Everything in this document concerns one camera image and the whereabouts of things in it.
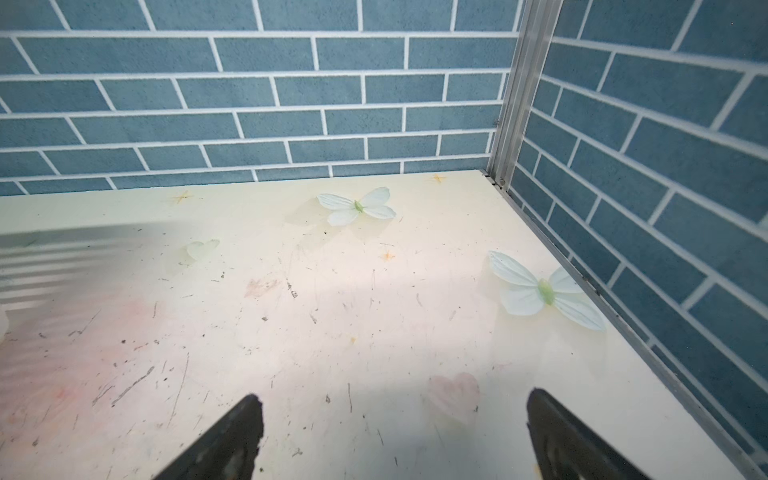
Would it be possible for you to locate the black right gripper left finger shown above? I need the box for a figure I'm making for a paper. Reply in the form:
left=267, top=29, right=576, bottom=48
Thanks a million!
left=155, top=394, right=264, bottom=480

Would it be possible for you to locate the aluminium right corner post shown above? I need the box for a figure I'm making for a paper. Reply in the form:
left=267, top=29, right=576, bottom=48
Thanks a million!
left=488, top=0, right=563, bottom=190

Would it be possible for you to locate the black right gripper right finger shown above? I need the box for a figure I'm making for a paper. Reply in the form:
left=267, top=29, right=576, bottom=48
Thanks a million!
left=526, top=388, right=649, bottom=480

